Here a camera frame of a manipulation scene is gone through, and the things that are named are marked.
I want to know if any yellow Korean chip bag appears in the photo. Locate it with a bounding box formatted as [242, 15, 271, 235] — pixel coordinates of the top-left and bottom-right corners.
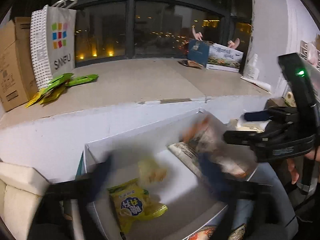
[107, 179, 168, 233]

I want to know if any white brown snack bag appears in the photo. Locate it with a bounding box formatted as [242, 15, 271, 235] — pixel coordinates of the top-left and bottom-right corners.
[168, 114, 257, 180]

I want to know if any beige round cracker packet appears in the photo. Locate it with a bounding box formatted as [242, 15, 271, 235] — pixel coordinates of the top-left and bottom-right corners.
[138, 159, 167, 186]

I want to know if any person's right hand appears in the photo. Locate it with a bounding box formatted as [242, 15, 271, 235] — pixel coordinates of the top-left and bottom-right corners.
[286, 148, 319, 185]

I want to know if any beige tissue pack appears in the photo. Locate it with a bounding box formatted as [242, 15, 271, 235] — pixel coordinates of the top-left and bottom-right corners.
[227, 119, 269, 133]

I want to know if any white plastic bottle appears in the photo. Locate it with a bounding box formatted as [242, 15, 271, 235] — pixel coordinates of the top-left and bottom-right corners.
[243, 54, 259, 80]

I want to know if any orange clear snack packet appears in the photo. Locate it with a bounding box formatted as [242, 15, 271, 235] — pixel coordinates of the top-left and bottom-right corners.
[187, 226, 216, 240]

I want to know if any white open cardboard box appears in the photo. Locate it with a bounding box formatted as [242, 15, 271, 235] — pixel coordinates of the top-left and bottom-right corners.
[81, 109, 222, 239]

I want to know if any blue landscape gift box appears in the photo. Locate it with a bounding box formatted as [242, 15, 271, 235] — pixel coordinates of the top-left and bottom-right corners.
[188, 39, 243, 73]

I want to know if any clear plastic drawer organizer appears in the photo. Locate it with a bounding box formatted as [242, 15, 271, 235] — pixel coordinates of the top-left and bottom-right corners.
[299, 40, 319, 69]

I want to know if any green yellow packets pile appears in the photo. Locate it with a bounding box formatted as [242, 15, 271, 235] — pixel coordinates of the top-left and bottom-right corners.
[25, 73, 99, 108]

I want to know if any brown cardboard box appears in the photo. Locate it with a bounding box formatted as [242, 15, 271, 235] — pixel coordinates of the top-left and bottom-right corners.
[0, 17, 38, 112]

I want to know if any white dotted shopping bag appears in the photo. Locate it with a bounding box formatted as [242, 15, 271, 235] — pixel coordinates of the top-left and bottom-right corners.
[30, 0, 78, 89]

